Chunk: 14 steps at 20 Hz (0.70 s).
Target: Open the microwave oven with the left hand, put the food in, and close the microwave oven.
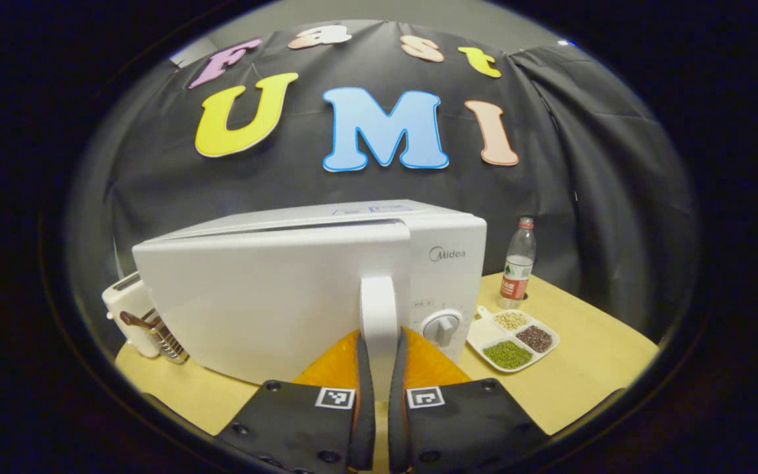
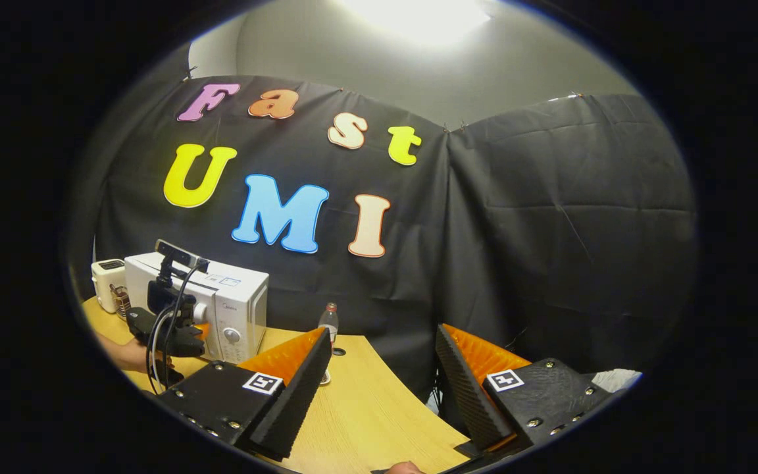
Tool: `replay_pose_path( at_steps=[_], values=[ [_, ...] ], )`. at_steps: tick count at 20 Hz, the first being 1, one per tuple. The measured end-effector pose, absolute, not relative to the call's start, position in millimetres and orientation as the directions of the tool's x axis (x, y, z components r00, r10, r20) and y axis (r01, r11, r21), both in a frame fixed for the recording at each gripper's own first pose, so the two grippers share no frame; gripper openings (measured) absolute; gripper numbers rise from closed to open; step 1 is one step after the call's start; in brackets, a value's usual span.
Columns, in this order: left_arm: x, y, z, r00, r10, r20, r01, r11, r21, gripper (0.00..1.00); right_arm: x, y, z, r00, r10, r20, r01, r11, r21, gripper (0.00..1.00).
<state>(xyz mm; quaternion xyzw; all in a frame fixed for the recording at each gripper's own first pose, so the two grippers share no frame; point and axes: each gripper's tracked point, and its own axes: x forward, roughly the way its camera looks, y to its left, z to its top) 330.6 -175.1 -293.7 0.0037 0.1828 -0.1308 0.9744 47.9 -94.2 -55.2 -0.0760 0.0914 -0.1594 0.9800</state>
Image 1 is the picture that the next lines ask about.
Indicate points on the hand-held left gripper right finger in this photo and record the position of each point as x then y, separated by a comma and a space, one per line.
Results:
397, 421

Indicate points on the white toaster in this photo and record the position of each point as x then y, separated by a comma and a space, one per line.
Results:
122, 309

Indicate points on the white divided dish of beans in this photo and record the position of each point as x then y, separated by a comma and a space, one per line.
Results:
507, 342

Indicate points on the white microwave oven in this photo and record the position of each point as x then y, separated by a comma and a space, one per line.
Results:
254, 296

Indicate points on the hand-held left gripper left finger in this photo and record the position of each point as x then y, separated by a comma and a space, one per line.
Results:
362, 421

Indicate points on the small ceiling light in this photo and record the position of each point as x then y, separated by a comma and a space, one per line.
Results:
565, 43

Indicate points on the clear bottle with red label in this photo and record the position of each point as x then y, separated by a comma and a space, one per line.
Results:
517, 270

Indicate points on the black backdrop cloth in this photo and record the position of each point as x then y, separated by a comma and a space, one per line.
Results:
616, 197

